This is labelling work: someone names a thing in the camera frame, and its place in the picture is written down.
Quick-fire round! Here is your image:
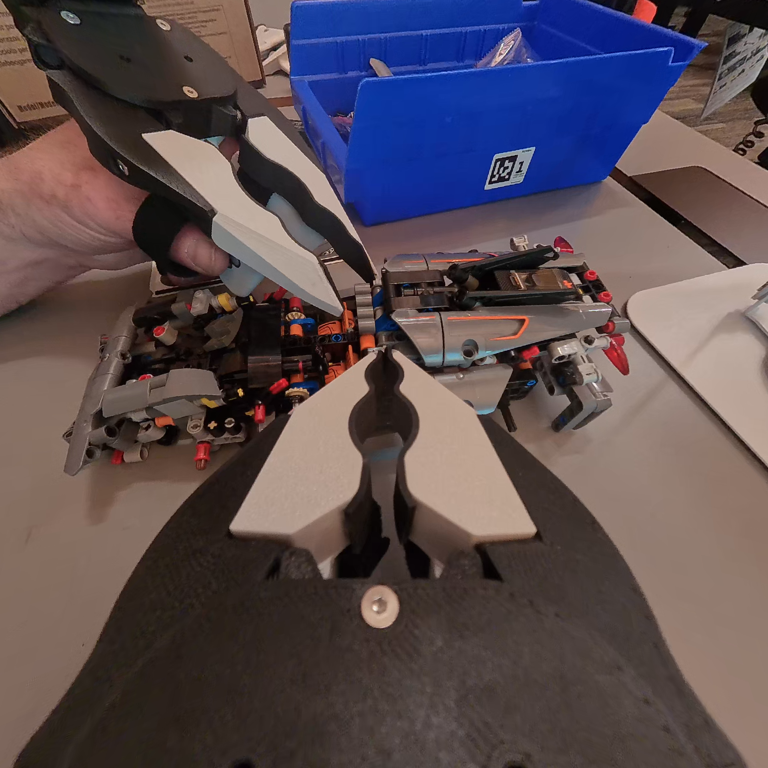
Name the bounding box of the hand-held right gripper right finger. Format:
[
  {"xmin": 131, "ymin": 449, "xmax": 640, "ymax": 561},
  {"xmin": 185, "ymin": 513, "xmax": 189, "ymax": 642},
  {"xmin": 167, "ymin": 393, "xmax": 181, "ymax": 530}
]
[{"xmin": 389, "ymin": 350, "xmax": 538, "ymax": 562}]

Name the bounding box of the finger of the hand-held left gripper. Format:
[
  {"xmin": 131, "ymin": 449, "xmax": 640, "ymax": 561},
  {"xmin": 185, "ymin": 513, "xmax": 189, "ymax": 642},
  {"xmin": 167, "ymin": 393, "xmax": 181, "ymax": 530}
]
[
  {"xmin": 143, "ymin": 128, "xmax": 347, "ymax": 318},
  {"xmin": 236, "ymin": 114, "xmax": 377, "ymax": 284}
]

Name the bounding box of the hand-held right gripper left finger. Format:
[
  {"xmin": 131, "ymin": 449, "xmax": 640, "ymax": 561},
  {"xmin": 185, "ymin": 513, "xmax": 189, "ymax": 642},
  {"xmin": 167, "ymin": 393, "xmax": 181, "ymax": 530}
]
[{"xmin": 229, "ymin": 353, "xmax": 385, "ymax": 560}]

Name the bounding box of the grey lego car model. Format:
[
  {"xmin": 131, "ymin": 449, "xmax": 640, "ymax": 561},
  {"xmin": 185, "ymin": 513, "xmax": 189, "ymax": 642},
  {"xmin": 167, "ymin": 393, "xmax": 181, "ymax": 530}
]
[{"xmin": 63, "ymin": 236, "xmax": 632, "ymax": 478}]

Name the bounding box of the person's left hand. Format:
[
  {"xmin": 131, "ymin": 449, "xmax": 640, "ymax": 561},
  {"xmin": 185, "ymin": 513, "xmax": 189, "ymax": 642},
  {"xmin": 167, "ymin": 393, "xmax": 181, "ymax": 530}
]
[{"xmin": 0, "ymin": 119, "xmax": 234, "ymax": 317}]

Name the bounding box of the white plastic part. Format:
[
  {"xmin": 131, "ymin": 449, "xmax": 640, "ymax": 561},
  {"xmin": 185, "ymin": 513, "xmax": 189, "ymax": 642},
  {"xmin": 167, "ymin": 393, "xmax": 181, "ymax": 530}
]
[{"xmin": 257, "ymin": 24, "xmax": 295, "ymax": 76}]

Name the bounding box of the cardboard box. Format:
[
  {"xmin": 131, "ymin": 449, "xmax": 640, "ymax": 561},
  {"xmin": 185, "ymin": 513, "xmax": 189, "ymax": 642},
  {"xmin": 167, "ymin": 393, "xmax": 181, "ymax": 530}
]
[{"xmin": 0, "ymin": 0, "xmax": 266, "ymax": 124}]

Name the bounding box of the blue plastic bin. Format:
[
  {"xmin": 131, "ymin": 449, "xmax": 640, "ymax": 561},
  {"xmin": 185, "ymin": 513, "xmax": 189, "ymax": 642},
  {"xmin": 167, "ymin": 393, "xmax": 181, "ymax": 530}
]
[{"xmin": 290, "ymin": 0, "xmax": 709, "ymax": 228}]

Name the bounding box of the clear plastic bag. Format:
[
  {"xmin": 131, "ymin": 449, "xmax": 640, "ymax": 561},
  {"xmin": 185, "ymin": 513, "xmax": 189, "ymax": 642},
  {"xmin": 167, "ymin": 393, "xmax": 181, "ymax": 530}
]
[{"xmin": 477, "ymin": 27, "xmax": 541, "ymax": 68}]

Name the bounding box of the white mat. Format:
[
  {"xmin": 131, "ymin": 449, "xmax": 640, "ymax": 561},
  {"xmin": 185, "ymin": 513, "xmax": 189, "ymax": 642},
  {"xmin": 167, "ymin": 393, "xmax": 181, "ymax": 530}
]
[{"xmin": 626, "ymin": 264, "xmax": 768, "ymax": 468}]

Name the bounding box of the printed leaflet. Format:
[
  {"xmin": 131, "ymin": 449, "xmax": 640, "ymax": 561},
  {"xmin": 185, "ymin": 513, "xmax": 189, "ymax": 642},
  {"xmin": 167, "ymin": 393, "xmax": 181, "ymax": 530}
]
[{"xmin": 701, "ymin": 21, "xmax": 764, "ymax": 119}]

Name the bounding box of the white metal bracket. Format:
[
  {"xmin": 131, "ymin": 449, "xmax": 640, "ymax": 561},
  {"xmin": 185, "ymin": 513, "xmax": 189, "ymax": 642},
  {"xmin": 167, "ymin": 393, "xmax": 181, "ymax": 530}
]
[{"xmin": 743, "ymin": 285, "xmax": 768, "ymax": 336}]

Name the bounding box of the black coiled cable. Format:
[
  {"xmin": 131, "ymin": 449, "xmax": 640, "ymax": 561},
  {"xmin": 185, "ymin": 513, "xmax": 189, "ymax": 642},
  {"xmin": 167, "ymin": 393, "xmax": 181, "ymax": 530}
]
[{"xmin": 733, "ymin": 114, "xmax": 768, "ymax": 158}]

